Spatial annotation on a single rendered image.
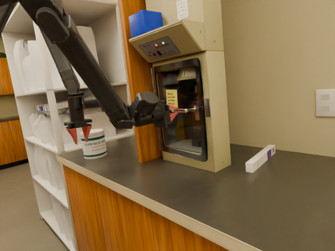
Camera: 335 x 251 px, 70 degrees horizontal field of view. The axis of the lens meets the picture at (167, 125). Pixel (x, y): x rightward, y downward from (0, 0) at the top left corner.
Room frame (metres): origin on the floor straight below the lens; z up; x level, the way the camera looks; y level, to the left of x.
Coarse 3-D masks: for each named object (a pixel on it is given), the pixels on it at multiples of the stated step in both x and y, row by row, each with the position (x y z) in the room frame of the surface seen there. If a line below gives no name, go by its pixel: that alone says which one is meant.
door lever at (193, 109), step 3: (192, 108) 0.92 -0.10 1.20; (195, 108) 0.92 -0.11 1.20; (171, 111) 0.96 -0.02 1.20; (174, 111) 0.95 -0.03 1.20; (177, 111) 0.93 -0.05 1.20; (180, 111) 0.92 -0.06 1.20; (183, 111) 0.90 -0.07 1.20; (186, 111) 0.89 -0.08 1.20; (189, 111) 0.91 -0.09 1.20; (192, 111) 0.93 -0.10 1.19; (195, 111) 0.92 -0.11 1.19
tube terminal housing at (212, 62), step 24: (168, 0) 1.04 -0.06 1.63; (192, 0) 0.94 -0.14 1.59; (216, 0) 0.96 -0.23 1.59; (216, 24) 0.96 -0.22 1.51; (216, 48) 0.95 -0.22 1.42; (216, 72) 0.94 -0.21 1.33; (216, 96) 0.94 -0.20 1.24; (216, 120) 0.93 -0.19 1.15; (216, 144) 0.92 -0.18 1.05; (216, 168) 0.92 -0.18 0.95
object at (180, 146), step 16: (176, 64) 0.99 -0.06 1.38; (192, 64) 0.92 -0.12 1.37; (160, 80) 1.09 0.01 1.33; (176, 80) 1.00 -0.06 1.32; (192, 80) 0.92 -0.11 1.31; (160, 96) 1.10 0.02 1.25; (192, 96) 0.93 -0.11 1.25; (192, 112) 0.94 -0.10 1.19; (176, 128) 1.03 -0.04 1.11; (192, 128) 0.94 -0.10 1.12; (176, 144) 1.04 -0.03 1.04; (192, 144) 0.95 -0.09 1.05
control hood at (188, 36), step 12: (168, 24) 0.89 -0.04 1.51; (180, 24) 0.85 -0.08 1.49; (192, 24) 0.87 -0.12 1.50; (144, 36) 0.99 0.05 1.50; (156, 36) 0.96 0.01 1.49; (168, 36) 0.92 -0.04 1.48; (180, 36) 0.89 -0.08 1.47; (192, 36) 0.87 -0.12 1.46; (204, 36) 0.91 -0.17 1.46; (180, 48) 0.94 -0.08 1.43; (192, 48) 0.91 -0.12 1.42; (204, 48) 0.90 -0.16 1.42; (156, 60) 1.09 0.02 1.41
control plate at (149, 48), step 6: (150, 42) 1.00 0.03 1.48; (156, 42) 0.98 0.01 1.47; (168, 42) 0.95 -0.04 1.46; (144, 48) 1.06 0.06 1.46; (150, 48) 1.04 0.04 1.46; (156, 48) 1.02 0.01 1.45; (162, 48) 1.00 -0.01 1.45; (168, 48) 0.98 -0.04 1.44; (174, 48) 0.96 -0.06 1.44; (150, 54) 1.07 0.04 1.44; (156, 54) 1.05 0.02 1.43; (162, 54) 1.03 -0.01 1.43; (168, 54) 1.01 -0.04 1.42; (174, 54) 0.99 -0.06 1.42
